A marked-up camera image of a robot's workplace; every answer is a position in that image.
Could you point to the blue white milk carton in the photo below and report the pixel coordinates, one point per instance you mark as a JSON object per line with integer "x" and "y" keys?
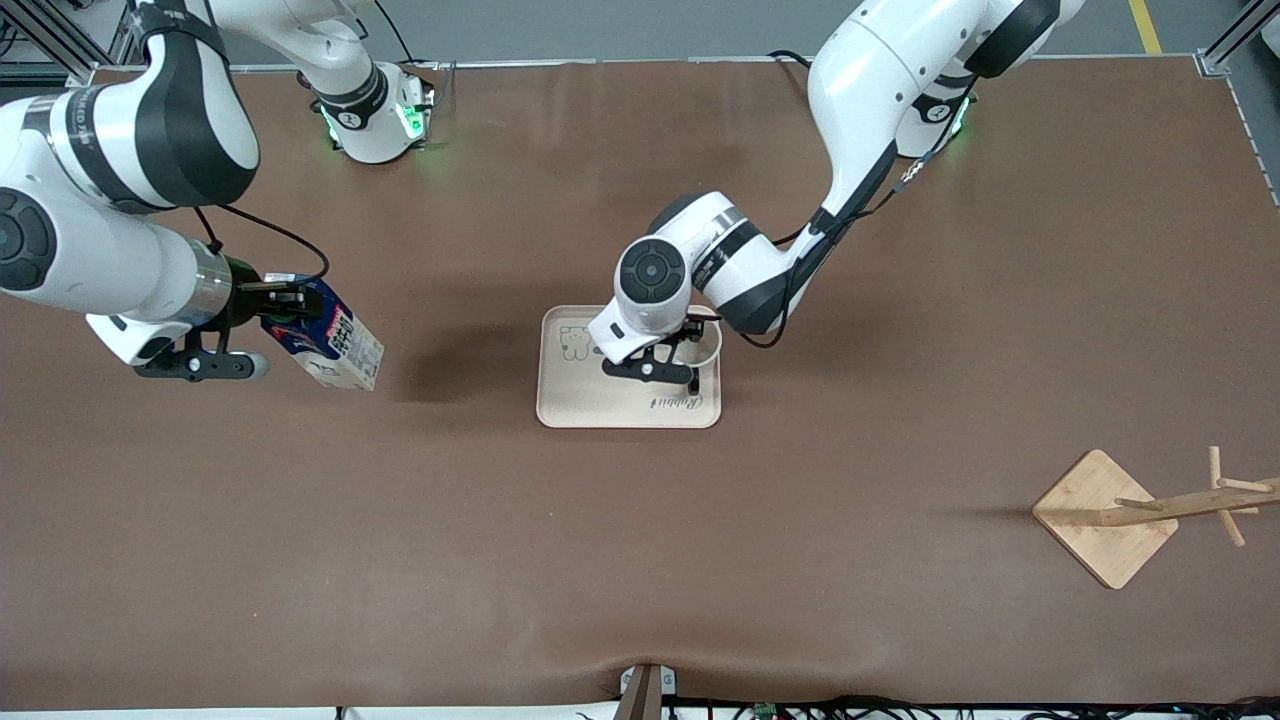
{"x": 340, "y": 350}

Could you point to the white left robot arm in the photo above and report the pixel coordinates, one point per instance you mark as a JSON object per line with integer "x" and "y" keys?
{"x": 870, "y": 90}

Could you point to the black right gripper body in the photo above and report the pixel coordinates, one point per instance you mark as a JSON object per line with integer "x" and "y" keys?
{"x": 243, "y": 292}

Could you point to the cream rectangular tray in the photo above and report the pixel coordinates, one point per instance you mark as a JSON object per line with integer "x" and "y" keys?
{"x": 580, "y": 400}

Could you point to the small green circuit board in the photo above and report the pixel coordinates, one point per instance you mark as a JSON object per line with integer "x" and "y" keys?
{"x": 765, "y": 711}

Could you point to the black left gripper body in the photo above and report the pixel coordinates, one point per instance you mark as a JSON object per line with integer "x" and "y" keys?
{"x": 692, "y": 328}

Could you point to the wooden mug stand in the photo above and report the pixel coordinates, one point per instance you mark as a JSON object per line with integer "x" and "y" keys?
{"x": 1095, "y": 525}

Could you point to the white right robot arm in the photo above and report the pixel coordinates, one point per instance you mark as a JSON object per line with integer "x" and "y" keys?
{"x": 130, "y": 130}

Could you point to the metal table edge bracket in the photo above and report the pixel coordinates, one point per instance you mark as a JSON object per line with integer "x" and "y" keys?
{"x": 645, "y": 690}

